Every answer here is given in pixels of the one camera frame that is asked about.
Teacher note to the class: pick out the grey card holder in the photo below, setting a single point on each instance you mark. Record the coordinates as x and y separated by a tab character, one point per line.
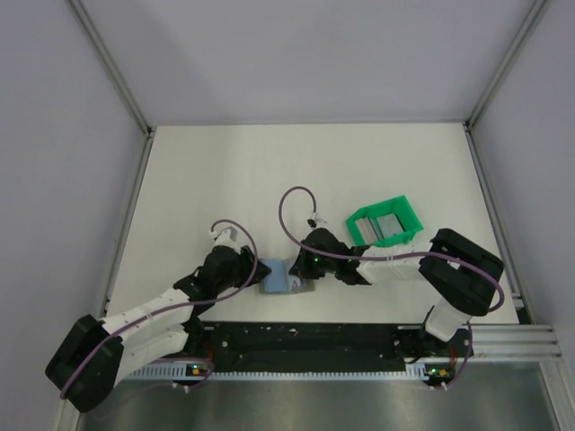
277	283

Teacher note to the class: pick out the silver VIP card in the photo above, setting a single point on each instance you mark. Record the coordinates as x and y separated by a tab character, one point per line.
389	225

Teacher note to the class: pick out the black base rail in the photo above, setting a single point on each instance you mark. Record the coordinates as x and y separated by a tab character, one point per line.
284	347

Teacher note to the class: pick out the green plastic bin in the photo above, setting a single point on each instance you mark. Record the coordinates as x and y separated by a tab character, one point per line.
399	206

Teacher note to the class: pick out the white slotted cable duct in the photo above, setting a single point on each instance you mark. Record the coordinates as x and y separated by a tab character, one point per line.
180	372

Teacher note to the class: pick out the left aluminium frame post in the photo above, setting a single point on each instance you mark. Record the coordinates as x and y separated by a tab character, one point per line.
105	58

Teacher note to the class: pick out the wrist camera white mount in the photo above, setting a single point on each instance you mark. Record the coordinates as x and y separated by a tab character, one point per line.
315	221
227	237

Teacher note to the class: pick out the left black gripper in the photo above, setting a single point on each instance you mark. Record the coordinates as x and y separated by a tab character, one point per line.
245	258

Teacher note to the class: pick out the aluminium frame post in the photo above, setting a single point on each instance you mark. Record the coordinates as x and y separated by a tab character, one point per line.
105	58
521	37

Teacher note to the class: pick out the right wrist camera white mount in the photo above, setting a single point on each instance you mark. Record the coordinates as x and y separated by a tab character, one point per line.
315	221

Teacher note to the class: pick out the stack of white cards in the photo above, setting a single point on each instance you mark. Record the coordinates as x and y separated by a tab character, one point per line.
367	231

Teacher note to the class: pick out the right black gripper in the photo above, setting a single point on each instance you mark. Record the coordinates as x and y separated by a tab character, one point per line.
303	268

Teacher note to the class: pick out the right aluminium frame post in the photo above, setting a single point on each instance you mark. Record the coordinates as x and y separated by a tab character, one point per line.
521	37

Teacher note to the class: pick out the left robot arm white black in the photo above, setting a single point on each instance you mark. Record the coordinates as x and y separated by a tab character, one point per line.
97	354

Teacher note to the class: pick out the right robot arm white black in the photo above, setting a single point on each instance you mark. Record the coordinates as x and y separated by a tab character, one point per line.
466	276

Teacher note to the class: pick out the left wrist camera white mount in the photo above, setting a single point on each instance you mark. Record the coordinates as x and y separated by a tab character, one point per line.
227	237

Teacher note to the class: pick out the white credit card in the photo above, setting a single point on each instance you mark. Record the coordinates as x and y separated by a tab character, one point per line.
298	285

